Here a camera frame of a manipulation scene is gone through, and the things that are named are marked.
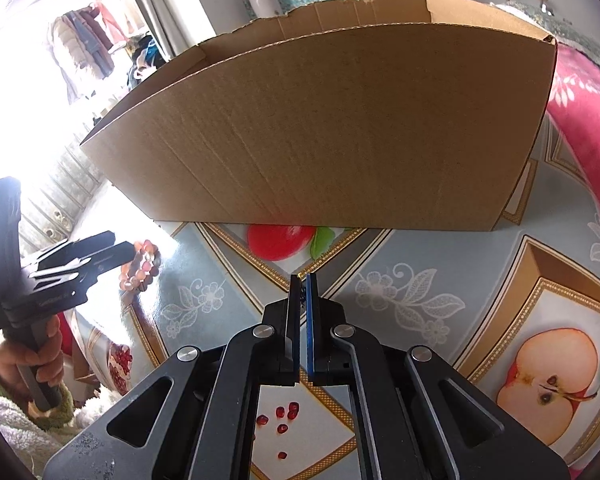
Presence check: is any white curtain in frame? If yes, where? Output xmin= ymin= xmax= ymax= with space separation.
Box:
xmin=120 ymin=0 xmax=216 ymax=56

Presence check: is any person's left hand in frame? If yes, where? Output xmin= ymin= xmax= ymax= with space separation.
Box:
xmin=0 ymin=312 xmax=65 ymax=401

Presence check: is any hanging beige jacket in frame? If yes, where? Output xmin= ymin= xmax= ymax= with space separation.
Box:
xmin=50 ymin=7 xmax=116 ymax=106

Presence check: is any metal window grille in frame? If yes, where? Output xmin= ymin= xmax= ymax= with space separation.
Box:
xmin=20 ymin=145 xmax=111 ymax=251

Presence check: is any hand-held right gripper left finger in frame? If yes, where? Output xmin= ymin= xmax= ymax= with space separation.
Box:
xmin=42 ymin=274 xmax=301 ymax=480

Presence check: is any cardboard box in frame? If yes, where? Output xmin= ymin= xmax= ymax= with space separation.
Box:
xmin=80 ymin=0 xmax=558 ymax=233

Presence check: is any pink floral blanket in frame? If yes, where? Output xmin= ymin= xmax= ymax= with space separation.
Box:
xmin=545 ymin=42 xmax=600 ymax=241

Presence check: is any pink bead bracelet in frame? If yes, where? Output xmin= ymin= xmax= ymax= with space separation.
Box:
xmin=119 ymin=240 xmax=161 ymax=293

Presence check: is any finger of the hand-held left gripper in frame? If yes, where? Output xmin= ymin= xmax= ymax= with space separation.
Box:
xmin=30 ymin=231 xmax=117 ymax=273
xmin=35 ymin=241 xmax=136 ymax=291

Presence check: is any pile of clothes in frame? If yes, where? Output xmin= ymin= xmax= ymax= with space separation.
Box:
xmin=127 ymin=35 xmax=171 ymax=91

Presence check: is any fruit print tablecloth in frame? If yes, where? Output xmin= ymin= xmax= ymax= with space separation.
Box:
xmin=72 ymin=105 xmax=600 ymax=480

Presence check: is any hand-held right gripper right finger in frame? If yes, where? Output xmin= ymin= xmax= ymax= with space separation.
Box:
xmin=302 ymin=272 xmax=566 ymax=480

